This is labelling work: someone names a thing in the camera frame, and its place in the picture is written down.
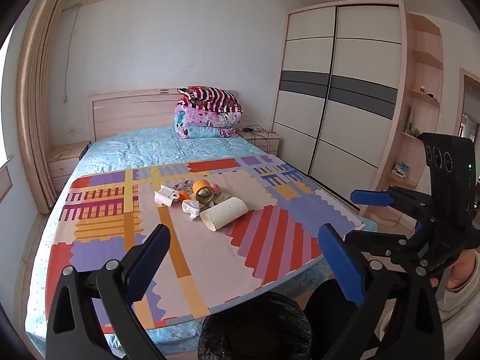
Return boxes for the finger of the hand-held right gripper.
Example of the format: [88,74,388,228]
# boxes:
[350,185,436,226]
[344,229,436,271]

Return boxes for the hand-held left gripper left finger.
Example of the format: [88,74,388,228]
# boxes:
[45,224,173,360]

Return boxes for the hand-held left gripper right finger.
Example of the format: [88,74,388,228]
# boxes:
[317,223,445,360]

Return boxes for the small white box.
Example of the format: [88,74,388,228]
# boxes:
[154,185,181,207]

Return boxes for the white tissue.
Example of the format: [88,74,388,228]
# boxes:
[182,199,205,221]

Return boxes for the yellow tape roll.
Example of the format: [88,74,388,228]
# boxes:
[192,180,215,205]

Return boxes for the white paper tube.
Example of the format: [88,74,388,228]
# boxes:
[199,197,249,232]

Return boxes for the black trash bag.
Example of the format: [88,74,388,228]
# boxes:
[198,292,313,360]

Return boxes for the person's right forearm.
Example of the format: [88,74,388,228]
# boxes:
[437,251,480,324]

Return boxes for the person's right hand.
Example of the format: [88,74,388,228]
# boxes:
[430,248,478,290]

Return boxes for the colourful patterned mat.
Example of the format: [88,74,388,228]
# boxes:
[45,154,366,334]

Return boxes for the bed with light blue sheet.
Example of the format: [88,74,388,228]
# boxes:
[22,125,377,360]

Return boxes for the white sliding door wardrobe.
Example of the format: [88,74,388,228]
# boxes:
[272,1,407,203]

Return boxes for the wooden corner shelf unit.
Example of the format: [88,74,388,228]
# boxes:
[375,12,445,226]

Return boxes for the wooden nightstand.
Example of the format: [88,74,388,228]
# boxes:
[238,131,282,156]
[47,141,92,192]

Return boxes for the blue cartoon folded quilt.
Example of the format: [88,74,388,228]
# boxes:
[173,122,241,139]

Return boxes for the wooden headboard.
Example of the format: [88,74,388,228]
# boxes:
[87,89,241,143]

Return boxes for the pink cartoon folded quilt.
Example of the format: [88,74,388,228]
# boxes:
[174,104,244,130]

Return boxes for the beige curtain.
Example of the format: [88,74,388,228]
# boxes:
[16,0,81,214]

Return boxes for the window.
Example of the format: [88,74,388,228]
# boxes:
[0,37,16,167]

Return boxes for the wooden door frame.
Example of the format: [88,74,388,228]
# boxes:
[455,67,480,143]

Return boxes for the black cables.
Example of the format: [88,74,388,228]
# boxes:
[242,124,279,154]

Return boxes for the thin wall cable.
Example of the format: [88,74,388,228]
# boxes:
[62,5,81,104]

